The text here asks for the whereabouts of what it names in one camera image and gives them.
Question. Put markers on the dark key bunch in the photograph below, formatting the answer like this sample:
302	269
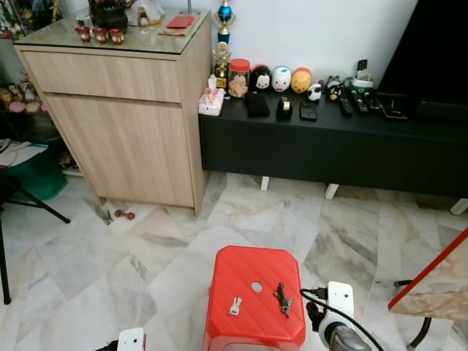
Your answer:
283	300

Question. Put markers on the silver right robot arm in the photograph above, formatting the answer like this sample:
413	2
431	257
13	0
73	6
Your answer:
344	340

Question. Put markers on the red plastic stool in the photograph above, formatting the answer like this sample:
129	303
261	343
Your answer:
252	314

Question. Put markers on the small silver key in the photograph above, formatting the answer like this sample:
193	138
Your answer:
235	306

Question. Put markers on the black table leg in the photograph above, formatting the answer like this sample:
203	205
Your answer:
423	333

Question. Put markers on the marble folding table top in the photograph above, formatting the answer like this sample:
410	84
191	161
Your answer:
439	285

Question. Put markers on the black low tv console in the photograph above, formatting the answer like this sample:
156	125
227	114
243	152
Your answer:
329	150

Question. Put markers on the black phone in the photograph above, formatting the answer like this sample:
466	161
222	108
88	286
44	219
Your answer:
308	111

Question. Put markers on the black tape dispenser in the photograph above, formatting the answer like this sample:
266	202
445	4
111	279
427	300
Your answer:
284	109

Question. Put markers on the black remote control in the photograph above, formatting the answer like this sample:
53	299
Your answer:
346	106
360	102

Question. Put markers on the small red floor toy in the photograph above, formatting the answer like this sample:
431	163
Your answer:
124	215

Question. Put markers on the black wallet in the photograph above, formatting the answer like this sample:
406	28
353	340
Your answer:
257	104

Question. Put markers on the small panda figure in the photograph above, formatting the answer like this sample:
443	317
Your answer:
314	92

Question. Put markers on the small dark animal figure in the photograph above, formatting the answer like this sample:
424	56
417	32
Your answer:
333	88

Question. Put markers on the yellow round plush toy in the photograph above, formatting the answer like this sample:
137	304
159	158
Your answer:
301	80

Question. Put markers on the pink white tissue box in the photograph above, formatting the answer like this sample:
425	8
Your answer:
211	101

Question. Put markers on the black mouse plush toy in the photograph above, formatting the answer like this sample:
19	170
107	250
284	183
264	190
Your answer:
261	79

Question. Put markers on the red lidded snack jar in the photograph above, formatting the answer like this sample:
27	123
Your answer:
238	79

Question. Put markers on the small gold trophy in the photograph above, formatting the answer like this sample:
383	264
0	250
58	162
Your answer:
221	62

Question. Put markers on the light wood cabinet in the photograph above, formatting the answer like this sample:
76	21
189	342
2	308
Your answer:
117	124

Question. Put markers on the black television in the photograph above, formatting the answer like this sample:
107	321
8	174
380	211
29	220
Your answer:
431	51

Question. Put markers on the black stand legs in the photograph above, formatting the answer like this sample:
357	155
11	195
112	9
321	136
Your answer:
36	203

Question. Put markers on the green bin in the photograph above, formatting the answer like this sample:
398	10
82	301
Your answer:
40	179

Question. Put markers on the red tray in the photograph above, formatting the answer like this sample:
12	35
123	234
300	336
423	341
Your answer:
180	22

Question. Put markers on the small red cup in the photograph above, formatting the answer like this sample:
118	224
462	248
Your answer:
82	34
117	37
101	36

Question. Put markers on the dark ornament pot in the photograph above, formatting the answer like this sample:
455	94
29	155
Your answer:
109	14

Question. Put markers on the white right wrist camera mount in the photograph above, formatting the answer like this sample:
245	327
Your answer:
340	300

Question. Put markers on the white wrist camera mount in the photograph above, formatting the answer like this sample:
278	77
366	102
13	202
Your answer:
340	300
131	341

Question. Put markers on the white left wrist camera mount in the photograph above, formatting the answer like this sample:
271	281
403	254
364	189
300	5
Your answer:
131	341

